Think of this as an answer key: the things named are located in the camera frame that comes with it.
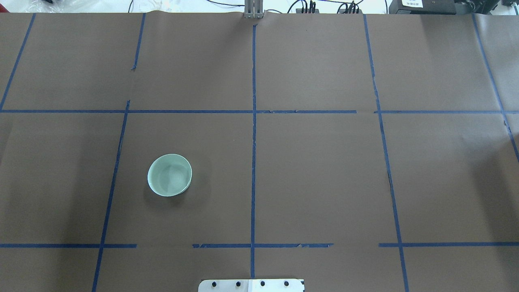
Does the mint green bowl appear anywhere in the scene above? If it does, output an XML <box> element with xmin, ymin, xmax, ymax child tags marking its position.
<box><xmin>148</xmin><ymin>154</ymin><xmax>193</xmax><ymax>197</ymax></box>

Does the black computer box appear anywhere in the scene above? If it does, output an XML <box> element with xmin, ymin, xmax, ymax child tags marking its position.
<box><xmin>388</xmin><ymin>0</ymin><xmax>456</xmax><ymax>15</ymax></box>

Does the aluminium frame post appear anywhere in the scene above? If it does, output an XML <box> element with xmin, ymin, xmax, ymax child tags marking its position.
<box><xmin>244</xmin><ymin>0</ymin><xmax>265</xmax><ymax>19</ymax></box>

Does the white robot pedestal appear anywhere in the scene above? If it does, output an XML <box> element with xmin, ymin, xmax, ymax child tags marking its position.
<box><xmin>198</xmin><ymin>279</ymin><xmax>305</xmax><ymax>292</ymax></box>

